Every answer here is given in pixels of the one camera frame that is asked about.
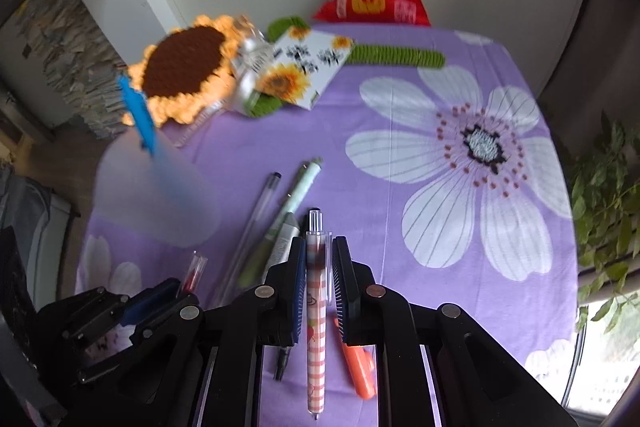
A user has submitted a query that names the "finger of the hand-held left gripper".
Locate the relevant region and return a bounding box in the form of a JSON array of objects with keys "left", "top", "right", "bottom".
[
  {"left": 37, "top": 278, "right": 182, "bottom": 339},
  {"left": 75, "top": 307, "right": 187, "bottom": 385}
]

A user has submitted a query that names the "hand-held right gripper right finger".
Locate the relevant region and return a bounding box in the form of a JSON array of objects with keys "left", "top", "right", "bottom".
[{"left": 332, "top": 236, "right": 577, "bottom": 427}]

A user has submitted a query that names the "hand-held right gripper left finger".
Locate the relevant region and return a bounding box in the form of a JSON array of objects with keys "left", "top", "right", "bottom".
[{"left": 107, "top": 236, "right": 307, "bottom": 427}]

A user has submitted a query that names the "pink checked pen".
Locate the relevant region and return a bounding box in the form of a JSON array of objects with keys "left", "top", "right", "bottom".
[{"left": 306, "top": 209, "right": 334, "bottom": 422}]

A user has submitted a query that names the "grey marker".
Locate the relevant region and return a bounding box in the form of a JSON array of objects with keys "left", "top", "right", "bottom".
[{"left": 267, "top": 212, "right": 302, "bottom": 270}]

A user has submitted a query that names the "black pen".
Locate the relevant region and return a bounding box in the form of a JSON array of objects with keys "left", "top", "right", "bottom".
[{"left": 272, "top": 213, "right": 309, "bottom": 383}]

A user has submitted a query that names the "orange highlighter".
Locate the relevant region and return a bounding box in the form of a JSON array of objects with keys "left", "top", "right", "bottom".
[{"left": 334, "top": 316, "right": 377, "bottom": 401}]

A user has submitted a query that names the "clear pen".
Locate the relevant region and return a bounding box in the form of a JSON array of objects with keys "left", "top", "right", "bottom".
[{"left": 214, "top": 172, "right": 283, "bottom": 309}]

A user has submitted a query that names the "mint green pen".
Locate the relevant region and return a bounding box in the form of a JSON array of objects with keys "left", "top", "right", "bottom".
[{"left": 237, "top": 157, "right": 324, "bottom": 289}]

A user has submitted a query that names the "translucent white pen cup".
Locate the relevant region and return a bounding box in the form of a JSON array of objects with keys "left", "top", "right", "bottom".
[{"left": 92, "top": 126, "right": 222, "bottom": 249}]

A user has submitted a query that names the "blue pen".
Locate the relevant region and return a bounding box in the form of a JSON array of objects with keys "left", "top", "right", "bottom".
[{"left": 117, "top": 74, "right": 190, "bottom": 204}]

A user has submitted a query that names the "small red capped pen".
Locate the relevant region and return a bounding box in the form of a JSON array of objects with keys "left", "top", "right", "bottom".
[{"left": 179, "top": 251, "right": 209, "bottom": 296}]

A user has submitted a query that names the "purple floral tablecloth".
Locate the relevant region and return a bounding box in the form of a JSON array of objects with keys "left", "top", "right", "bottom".
[{"left": 75, "top": 23, "right": 582, "bottom": 427}]

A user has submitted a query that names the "clear plastic ruler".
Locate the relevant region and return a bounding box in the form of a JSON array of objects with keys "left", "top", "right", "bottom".
[{"left": 176, "top": 103, "right": 227, "bottom": 148}]

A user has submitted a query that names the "crochet sunflower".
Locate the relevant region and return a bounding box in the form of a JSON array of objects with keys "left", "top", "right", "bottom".
[{"left": 127, "top": 14, "right": 262, "bottom": 128}]

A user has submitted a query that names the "clear plastic flower wrap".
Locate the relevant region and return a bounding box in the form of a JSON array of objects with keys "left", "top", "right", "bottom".
[{"left": 229, "top": 19, "right": 282, "bottom": 114}]

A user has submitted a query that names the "green potted plant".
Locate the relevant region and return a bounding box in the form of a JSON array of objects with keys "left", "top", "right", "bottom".
[{"left": 569, "top": 111, "right": 640, "bottom": 334}]

